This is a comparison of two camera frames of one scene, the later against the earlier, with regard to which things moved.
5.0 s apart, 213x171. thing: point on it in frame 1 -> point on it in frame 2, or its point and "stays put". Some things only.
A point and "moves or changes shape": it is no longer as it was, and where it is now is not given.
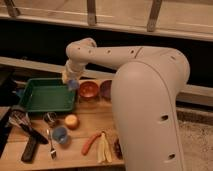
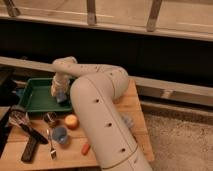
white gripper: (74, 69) -> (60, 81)
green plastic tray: (47, 95) stays put
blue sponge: (72, 83) moves or changes shape
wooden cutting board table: (84, 137) stays put
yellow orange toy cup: (71, 122) stays put
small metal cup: (50, 118) stays put
